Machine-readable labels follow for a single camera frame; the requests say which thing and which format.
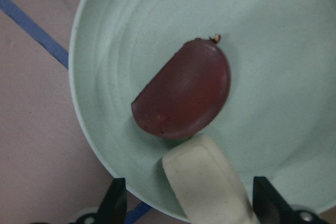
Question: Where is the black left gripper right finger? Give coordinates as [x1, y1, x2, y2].
[253, 176, 296, 224]

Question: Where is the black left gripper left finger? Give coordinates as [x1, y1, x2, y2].
[97, 178, 127, 223]

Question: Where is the cream white bun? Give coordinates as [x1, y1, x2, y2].
[162, 134, 257, 223]

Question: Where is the dark red bun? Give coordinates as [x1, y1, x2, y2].
[131, 34, 231, 140]

